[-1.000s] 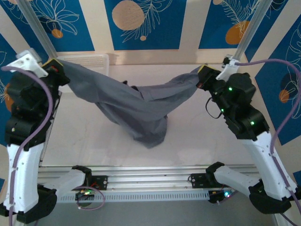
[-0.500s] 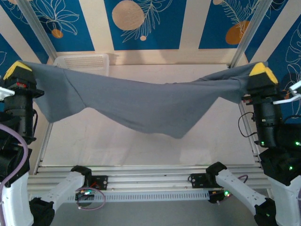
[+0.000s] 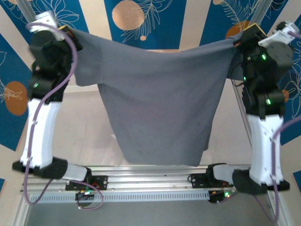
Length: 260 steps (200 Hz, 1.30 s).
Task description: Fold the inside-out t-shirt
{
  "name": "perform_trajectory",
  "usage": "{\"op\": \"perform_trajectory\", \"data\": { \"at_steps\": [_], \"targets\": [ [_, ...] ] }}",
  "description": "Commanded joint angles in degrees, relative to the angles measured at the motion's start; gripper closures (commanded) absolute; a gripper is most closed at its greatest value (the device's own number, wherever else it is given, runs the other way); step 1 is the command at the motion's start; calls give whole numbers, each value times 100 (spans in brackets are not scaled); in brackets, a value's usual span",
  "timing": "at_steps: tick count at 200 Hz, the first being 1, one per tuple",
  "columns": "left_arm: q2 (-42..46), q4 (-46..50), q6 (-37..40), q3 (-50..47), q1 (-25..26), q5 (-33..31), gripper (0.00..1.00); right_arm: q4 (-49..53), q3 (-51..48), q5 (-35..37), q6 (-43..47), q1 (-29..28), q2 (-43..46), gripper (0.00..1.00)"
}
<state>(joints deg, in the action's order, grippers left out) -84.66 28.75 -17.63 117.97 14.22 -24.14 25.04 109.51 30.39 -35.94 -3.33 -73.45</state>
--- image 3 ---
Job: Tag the aluminium corner post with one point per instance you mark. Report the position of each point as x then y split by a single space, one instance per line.
27 7
259 9

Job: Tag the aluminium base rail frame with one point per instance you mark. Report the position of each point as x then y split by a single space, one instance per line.
145 179

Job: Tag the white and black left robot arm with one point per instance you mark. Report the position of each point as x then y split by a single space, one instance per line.
42 131

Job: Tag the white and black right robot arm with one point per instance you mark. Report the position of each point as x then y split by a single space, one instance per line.
261 146

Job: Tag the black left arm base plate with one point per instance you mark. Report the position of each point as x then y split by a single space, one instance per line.
101 182

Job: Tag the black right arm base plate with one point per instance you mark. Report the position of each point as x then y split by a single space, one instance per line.
198 180

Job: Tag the grey t-shirt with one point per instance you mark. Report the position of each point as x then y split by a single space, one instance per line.
152 94

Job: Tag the aluminium lower frame rail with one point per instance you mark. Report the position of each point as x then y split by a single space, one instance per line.
274 212
21 212

